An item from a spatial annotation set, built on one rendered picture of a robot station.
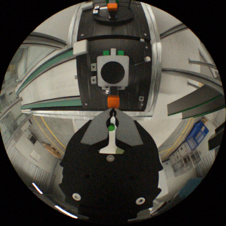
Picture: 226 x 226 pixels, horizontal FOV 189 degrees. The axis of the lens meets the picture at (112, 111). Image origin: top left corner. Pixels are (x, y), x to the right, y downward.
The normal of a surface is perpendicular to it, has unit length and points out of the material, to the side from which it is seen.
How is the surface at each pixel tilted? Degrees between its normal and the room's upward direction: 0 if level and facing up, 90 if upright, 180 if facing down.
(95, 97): 0
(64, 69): 0
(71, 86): 0
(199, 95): 90
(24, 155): 90
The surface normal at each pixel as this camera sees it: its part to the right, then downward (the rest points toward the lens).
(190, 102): -0.99, -0.16
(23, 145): 0.99, -0.11
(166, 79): -0.04, 0.52
